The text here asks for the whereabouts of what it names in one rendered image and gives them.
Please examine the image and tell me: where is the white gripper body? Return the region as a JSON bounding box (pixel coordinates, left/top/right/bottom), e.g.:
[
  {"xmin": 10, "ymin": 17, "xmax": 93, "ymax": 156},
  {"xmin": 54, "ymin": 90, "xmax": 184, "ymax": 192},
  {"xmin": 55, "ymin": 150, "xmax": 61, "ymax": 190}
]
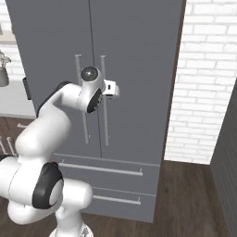
[{"xmin": 103, "ymin": 79, "xmax": 121, "ymax": 99}]

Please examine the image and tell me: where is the grey fridge right door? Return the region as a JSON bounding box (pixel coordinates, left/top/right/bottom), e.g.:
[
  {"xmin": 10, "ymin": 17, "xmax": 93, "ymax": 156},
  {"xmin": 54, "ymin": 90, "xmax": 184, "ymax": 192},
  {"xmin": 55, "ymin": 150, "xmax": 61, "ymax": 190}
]
[{"xmin": 88, "ymin": 0, "xmax": 187, "ymax": 168}]

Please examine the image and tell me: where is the grey fridge door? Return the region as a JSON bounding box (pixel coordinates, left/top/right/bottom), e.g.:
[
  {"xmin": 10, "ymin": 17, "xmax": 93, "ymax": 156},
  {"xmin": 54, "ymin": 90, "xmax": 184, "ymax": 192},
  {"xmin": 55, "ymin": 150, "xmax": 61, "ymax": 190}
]
[
  {"xmin": 88, "ymin": 0, "xmax": 187, "ymax": 168},
  {"xmin": 5, "ymin": 0, "xmax": 104, "ymax": 159}
]

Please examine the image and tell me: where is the grey fridge left door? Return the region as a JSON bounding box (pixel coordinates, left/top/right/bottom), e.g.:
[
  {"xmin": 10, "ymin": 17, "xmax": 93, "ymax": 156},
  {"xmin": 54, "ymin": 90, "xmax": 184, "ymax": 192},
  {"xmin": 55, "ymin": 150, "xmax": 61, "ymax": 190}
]
[{"xmin": 5, "ymin": 0, "xmax": 104, "ymax": 159}]

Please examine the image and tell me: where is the grey fridge large drawer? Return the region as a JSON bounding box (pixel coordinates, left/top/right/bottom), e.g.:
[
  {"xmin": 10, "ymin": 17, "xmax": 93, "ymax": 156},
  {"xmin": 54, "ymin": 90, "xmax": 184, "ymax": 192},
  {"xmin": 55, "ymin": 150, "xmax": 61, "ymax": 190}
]
[{"xmin": 51, "ymin": 153, "xmax": 161, "ymax": 196}]

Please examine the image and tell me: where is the grey fridge small drawer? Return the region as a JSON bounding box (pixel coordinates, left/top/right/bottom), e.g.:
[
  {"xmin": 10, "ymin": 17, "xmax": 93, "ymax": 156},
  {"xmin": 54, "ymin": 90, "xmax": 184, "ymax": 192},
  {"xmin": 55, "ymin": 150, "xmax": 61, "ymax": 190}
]
[{"xmin": 81, "ymin": 185, "xmax": 157, "ymax": 224}]

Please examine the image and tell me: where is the dark grey dining counter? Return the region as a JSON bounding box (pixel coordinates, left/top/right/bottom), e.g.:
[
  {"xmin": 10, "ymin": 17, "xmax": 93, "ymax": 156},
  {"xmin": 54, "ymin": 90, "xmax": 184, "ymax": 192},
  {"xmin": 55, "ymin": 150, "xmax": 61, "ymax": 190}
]
[{"xmin": 210, "ymin": 87, "xmax": 237, "ymax": 237}]

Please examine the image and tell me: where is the right fridge door handle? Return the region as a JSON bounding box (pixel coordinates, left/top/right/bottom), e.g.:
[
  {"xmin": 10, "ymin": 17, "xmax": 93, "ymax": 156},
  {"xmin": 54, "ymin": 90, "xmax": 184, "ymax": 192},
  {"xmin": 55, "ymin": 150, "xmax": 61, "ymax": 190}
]
[{"xmin": 99, "ymin": 55, "xmax": 111, "ymax": 146}]

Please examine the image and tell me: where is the fridge door handle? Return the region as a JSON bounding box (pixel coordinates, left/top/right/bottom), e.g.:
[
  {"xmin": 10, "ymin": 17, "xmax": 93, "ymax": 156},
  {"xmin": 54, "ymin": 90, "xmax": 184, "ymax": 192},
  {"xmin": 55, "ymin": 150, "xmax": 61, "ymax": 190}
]
[
  {"xmin": 74, "ymin": 54, "xmax": 91, "ymax": 145},
  {"xmin": 99, "ymin": 55, "xmax": 111, "ymax": 146}
]

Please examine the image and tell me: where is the left fridge door handle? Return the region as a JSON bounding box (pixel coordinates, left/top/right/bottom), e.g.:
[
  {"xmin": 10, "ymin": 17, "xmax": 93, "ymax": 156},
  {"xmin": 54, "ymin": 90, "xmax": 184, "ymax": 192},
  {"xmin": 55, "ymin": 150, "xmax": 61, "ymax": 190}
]
[{"xmin": 74, "ymin": 54, "xmax": 91, "ymax": 145}]

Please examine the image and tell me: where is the long fridge drawer handle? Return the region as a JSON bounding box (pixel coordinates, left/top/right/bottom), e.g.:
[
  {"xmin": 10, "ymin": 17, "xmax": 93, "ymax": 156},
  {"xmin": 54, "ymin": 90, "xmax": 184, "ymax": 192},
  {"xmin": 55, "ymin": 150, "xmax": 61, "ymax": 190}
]
[{"xmin": 57, "ymin": 158, "xmax": 144, "ymax": 177}]

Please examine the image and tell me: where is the short fridge drawer handle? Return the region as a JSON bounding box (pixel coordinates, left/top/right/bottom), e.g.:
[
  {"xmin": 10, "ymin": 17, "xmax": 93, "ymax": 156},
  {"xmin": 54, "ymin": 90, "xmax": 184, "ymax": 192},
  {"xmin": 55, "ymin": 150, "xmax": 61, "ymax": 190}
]
[{"xmin": 92, "ymin": 192, "xmax": 143, "ymax": 206}]

